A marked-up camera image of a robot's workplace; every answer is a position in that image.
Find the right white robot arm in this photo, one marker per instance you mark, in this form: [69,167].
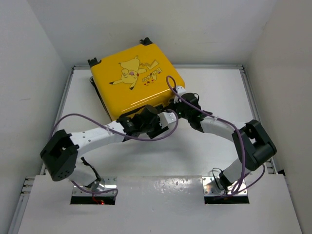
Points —
[252,143]

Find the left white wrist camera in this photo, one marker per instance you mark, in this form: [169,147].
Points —
[166,118]

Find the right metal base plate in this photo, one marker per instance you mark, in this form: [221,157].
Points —
[212,188]

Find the yellow suitcase with grey lining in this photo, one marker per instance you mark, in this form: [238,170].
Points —
[133,78]

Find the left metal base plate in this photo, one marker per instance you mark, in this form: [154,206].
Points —
[106,187]

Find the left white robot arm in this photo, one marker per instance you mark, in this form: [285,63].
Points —
[63,154]

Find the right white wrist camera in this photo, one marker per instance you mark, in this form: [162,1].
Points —
[180,90]

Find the metal base plate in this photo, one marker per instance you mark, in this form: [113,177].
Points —
[212,188]
[106,187]

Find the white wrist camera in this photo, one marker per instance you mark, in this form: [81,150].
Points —
[166,118]
[180,90]

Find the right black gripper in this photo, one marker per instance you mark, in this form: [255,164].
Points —
[172,105]

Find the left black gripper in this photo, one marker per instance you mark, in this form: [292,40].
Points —
[158,129]

